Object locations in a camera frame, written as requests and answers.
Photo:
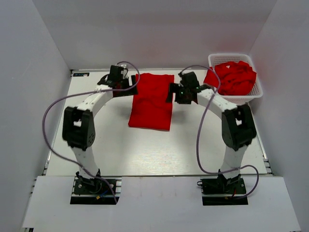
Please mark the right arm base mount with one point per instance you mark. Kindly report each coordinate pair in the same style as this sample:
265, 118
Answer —
215, 194

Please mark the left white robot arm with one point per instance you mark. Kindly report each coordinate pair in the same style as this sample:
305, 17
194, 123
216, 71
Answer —
78, 124

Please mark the blue table label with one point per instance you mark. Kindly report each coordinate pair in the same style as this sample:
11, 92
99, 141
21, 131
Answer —
80, 74

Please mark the white plastic basket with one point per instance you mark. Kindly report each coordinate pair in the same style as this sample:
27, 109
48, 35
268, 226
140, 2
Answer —
256, 91

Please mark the red t shirt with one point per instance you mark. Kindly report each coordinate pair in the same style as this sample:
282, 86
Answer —
149, 107

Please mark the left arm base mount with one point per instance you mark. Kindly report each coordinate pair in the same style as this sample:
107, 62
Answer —
95, 191

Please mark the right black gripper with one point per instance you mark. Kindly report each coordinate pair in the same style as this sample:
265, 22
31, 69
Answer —
175, 88

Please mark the red shirts in basket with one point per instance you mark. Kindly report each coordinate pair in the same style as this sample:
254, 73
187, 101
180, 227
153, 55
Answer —
232, 78

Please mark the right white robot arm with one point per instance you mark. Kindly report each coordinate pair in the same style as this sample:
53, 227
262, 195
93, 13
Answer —
238, 129

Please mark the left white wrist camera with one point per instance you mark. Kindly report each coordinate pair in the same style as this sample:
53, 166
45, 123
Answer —
123, 65

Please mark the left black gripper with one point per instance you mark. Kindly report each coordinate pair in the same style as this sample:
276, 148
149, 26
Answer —
125, 93

